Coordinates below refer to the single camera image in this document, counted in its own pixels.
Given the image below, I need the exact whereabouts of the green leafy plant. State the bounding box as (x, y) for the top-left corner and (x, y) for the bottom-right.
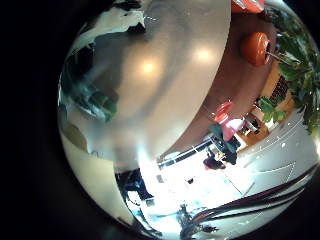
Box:
(258, 6), (320, 134)

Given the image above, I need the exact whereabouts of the person in pink shirt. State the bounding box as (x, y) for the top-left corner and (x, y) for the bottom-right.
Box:
(203, 100), (248, 171)

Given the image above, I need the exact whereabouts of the wooden shelf furniture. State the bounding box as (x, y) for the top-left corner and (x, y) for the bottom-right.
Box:
(238, 59), (294, 148)

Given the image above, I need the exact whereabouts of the orange round stool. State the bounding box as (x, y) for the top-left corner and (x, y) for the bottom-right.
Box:
(240, 31), (272, 68)

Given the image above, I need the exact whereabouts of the black red cable bundle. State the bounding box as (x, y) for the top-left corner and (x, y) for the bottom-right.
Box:
(191, 164), (319, 224)

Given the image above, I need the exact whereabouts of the green stemmed flower bouquet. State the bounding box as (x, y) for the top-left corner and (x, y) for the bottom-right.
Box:
(63, 56), (119, 123)

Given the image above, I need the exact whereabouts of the orange chair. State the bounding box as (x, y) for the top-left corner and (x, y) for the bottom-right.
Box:
(230, 0), (268, 14)

